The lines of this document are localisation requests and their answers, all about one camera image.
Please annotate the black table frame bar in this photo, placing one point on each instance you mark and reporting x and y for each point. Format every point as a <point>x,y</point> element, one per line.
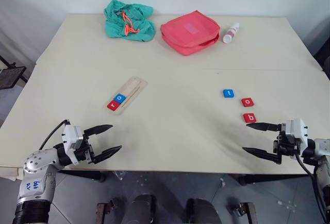
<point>82,175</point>
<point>270,179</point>

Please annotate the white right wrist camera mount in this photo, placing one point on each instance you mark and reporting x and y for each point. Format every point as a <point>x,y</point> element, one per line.
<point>296,130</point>

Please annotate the red letter tile o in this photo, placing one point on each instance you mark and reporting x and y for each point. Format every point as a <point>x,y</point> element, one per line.
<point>247,102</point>

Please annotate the red letter tile b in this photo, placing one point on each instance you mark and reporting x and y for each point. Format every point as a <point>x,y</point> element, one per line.
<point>250,118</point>

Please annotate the small white bottle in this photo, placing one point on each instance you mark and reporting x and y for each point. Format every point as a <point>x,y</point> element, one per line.
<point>228,38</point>

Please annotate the red zippered fabric pouch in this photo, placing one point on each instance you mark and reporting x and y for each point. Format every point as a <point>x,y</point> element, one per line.
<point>185,38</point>

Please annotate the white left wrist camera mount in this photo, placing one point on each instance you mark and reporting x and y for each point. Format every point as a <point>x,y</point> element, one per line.
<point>72,136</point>

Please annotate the blue letter tile t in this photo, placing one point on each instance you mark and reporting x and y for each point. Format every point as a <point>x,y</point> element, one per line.
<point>229,93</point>

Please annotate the blue letter tile o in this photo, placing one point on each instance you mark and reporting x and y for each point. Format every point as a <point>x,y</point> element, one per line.
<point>119,97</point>

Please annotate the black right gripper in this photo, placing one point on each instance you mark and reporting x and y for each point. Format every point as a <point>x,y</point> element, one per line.
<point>286,144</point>

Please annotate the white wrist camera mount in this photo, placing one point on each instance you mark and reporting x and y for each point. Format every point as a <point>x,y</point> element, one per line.
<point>72,136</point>
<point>296,130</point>

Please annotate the wooden letter tray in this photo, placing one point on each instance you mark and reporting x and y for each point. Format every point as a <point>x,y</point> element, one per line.
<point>131,87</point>

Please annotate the red letter tile r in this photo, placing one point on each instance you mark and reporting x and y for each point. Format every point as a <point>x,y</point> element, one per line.
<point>113,104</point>

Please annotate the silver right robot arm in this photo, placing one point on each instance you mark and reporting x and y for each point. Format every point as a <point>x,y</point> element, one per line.
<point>322,146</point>

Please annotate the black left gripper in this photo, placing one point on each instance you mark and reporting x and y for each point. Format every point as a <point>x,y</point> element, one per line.
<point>83,152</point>

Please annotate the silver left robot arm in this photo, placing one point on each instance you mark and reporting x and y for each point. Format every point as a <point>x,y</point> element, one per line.
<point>36,162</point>

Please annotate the black metal stand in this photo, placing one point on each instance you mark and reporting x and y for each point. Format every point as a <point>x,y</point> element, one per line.
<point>10,76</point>

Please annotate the black furniture piece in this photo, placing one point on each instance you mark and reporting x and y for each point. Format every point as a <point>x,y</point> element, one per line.
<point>324,54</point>

